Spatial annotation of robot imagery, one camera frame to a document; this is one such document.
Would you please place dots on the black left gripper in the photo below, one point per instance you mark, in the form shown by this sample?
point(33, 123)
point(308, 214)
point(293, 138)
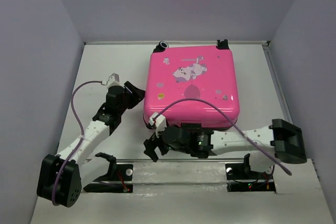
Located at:
point(137, 95)

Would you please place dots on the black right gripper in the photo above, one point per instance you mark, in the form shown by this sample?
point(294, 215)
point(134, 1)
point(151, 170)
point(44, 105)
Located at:
point(152, 142)

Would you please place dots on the pink hard-shell suitcase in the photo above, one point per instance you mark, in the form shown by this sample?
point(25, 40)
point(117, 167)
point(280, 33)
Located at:
point(195, 85)

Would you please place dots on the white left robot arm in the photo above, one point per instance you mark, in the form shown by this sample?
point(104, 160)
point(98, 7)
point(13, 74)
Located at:
point(59, 178)

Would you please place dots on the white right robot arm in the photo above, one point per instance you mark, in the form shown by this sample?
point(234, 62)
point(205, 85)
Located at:
point(278, 144)

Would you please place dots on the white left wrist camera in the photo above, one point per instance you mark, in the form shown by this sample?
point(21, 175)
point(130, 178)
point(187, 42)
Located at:
point(113, 80)

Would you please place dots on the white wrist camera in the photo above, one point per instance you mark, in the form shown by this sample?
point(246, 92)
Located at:
point(157, 121)
point(113, 80)

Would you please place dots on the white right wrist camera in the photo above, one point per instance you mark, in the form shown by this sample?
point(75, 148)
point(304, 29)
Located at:
point(157, 121)

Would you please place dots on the aluminium mounting rail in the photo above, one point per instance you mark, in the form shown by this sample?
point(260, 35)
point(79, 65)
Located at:
point(225, 160)

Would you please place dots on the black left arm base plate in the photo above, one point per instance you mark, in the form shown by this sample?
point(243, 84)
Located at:
point(116, 182)

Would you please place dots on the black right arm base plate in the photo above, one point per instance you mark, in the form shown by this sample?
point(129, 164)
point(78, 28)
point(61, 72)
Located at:
point(240, 179)

